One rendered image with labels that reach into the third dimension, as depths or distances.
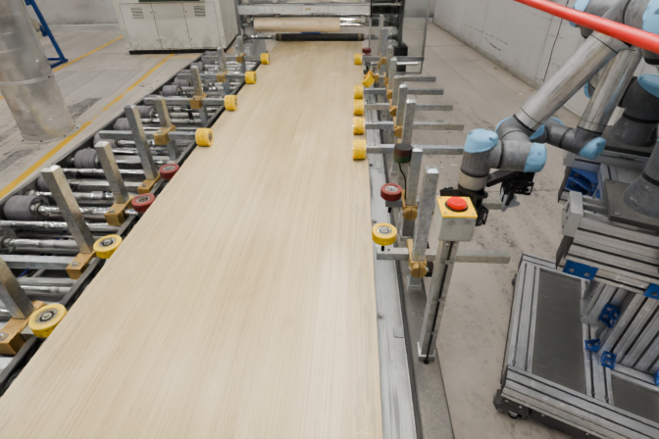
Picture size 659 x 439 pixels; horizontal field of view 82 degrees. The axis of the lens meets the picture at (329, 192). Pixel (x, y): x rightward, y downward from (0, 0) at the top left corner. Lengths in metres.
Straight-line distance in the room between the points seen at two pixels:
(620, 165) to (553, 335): 0.79
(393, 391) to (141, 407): 0.65
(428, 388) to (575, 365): 0.97
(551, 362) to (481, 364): 0.32
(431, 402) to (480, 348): 1.05
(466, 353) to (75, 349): 1.65
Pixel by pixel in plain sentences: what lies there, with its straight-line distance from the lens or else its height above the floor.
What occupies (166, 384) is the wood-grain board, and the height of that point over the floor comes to 0.90.
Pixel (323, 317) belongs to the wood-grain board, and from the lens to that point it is 1.00.
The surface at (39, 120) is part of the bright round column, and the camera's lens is 4.85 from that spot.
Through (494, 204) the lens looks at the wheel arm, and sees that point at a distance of 1.55.
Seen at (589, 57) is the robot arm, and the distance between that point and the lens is 1.14.
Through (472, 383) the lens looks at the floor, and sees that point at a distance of 2.04.
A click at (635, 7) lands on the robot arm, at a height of 1.57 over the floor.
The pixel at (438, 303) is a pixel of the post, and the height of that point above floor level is 0.95.
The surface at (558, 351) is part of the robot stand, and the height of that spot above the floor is 0.21.
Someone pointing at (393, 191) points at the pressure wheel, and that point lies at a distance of 1.44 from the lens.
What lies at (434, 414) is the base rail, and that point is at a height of 0.70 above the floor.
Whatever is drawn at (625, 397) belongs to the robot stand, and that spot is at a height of 0.21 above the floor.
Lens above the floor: 1.69
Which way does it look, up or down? 33 degrees down
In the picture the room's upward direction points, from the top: 1 degrees counter-clockwise
